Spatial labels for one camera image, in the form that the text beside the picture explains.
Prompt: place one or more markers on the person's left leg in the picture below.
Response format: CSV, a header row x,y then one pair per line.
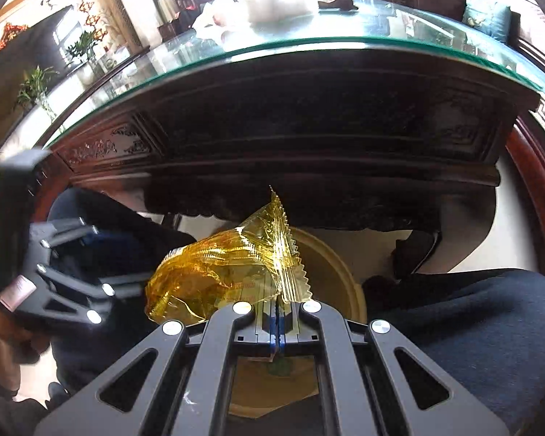
x,y
118,245

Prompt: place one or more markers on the bamboo plant in vase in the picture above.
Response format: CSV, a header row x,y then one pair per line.
x,y
82,50

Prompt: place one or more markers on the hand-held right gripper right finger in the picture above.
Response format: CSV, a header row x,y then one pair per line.
x,y
299,327

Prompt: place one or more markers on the person's leg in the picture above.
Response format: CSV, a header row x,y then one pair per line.
x,y
118,245
472,336

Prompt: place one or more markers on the green leafy plant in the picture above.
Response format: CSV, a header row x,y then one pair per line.
x,y
36,88

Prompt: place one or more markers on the white standing air conditioner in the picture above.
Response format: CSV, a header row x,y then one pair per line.
x,y
136,4

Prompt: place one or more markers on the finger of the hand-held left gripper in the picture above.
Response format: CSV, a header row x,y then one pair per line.
x,y
72,234
86,299

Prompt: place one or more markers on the black television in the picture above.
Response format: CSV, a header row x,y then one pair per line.
x,y
41,41

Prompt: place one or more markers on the long carved wooden sofa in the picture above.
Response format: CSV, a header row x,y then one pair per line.
x,y
536,177

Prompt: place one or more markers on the round brown waste bin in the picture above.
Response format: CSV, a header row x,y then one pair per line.
x,y
331,277

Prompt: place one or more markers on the golden yellow plastic wrapper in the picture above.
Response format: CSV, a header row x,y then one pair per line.
x,y
209,272

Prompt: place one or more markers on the person's right leg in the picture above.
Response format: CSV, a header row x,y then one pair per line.
x,y
472,336

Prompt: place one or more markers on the glass topped wooden table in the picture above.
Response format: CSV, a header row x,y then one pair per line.
x,y
299,122

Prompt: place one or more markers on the teal embroidered cushion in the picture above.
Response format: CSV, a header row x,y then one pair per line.
x,y
486,13

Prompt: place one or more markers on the white foam block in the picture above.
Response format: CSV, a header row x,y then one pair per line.
x,y
281,2

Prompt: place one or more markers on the person's left hand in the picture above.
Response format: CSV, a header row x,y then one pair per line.
x,y
2,336

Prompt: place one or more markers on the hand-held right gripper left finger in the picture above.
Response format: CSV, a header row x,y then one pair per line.
x,y
271,331

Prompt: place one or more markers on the red knot hanging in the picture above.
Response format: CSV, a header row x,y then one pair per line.
x,y
88,13

